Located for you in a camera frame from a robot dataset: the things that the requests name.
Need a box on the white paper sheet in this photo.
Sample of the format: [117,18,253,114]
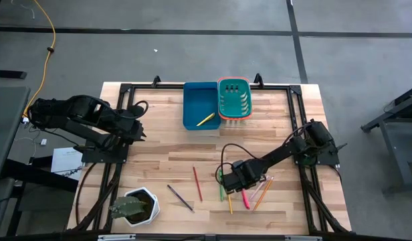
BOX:
[51,147,85,181]

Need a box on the black flat bar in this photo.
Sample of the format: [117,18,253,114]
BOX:
[0,69,27,80]

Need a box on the dark blue pencil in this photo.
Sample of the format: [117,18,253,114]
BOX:
[167,184,195,214]

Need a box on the yellow cable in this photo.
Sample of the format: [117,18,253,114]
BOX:
[21,0,57,118]

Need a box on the lilac pen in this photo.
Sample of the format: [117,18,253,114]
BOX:
[249,175,270,202]

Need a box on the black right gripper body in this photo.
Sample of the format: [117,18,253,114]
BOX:
[222,159,266,195]

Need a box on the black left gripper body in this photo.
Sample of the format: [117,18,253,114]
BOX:
[120,116,144,143]

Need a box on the blue plastic bin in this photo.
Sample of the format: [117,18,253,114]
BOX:
[183,82,222,131]

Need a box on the yellow pen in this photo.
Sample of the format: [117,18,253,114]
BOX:
[196,112,216,127]

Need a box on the green basket with orange rim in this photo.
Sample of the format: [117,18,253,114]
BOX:
[217,76,253,121]

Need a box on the dark metal bench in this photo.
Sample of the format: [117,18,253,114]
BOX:
[360,83,412,195]

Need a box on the pink pen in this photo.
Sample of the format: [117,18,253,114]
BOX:
[241,189,251,210]

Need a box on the white hexagonal planter pot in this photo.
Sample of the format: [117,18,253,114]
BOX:
[124,186,161,228]

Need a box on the black aluminium table frame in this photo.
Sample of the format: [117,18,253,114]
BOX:
[67,72,352,235]

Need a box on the red pencil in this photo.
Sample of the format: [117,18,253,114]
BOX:
[192,166,204,203]

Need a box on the grey desk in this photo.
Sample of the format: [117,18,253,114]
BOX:
[0,86,31,183]

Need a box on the orange pencil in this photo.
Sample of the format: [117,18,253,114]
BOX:
[252,176,275,212]

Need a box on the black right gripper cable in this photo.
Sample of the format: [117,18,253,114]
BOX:
[215,143,260,185]

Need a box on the green cactus plant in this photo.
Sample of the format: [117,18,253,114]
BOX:
[108,195,148,220]

